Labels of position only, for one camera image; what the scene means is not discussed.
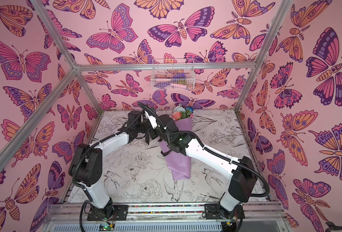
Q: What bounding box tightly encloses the pink purple wrapping paper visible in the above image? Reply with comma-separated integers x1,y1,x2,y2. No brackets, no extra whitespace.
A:
159,118,192,181

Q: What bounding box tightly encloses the pink fake rose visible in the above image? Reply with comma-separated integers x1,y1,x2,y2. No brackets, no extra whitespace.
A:
172,111,183,121

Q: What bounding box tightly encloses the blue fake flower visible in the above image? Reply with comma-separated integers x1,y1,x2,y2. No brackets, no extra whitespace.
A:
185,106,194,116

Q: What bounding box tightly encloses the black ribbon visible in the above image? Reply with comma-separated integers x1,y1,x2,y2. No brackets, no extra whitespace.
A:
161,149,172,157

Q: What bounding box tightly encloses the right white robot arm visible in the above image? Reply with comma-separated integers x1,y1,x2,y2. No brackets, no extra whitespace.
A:
145,113,270,219

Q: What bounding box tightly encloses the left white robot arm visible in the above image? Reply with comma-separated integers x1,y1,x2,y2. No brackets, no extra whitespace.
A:
68,110,152,220

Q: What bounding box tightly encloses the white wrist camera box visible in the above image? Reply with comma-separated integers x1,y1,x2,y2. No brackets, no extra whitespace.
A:
145,112,158,129

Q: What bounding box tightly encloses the white wire basket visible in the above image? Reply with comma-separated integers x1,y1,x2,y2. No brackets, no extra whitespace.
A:
150,59,196,91

